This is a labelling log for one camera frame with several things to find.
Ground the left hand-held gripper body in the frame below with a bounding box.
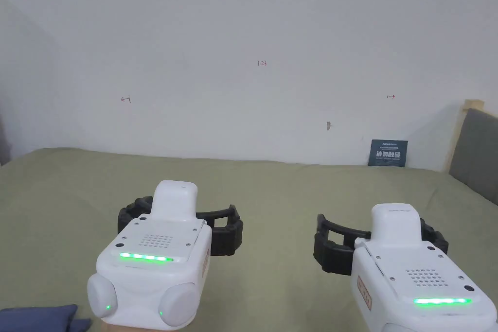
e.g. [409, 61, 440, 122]
[86, 180, 213, 327]

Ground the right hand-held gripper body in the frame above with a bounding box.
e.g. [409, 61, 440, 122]
[352, 203, 498, 332]

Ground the dark blue garment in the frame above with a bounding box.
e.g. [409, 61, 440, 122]
[0, 304, 93, 332]

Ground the grey padded headboard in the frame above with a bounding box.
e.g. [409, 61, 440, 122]
[448, 108, 498, 207]

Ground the person's left hand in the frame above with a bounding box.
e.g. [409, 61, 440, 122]
[100, 321, 164, 332]

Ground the dark blue sign card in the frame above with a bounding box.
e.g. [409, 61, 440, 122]
[367, 139, 406, 167]

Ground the bed with pale green sheet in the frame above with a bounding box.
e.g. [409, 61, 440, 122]
[0, 147, 498, 332]

